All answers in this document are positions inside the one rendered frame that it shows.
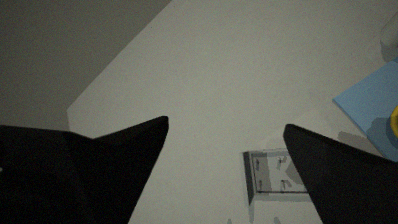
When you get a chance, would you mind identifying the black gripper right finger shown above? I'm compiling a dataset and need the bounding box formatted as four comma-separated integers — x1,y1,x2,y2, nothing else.
283,124,398,224

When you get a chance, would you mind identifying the olive-yellow round plate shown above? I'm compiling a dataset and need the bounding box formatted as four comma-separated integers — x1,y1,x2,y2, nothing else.
391,106,398,138

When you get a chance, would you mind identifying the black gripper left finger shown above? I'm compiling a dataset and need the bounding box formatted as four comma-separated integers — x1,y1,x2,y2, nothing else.
0,116,169,224

